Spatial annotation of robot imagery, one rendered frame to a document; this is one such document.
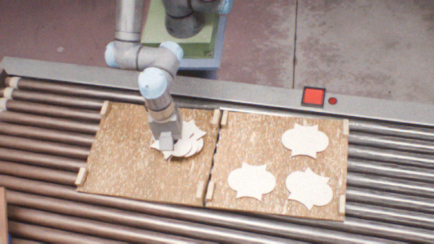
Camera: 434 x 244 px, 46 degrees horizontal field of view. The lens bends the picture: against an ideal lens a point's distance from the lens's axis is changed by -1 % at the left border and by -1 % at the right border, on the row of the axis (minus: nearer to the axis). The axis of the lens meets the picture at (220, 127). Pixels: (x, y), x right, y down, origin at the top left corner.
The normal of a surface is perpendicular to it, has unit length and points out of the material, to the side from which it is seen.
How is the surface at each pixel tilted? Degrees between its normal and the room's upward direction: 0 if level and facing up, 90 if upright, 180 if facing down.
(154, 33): 2
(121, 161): 0
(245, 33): 0
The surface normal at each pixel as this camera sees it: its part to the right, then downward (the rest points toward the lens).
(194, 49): -0.11, 0.84
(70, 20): -0.11, -0.55
